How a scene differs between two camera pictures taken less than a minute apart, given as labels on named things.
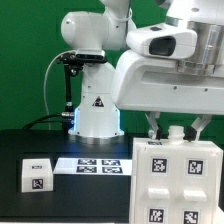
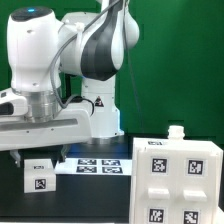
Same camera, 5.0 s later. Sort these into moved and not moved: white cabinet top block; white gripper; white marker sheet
Moved: white gripper
Not moved: white marker sheet; white cabinet top block
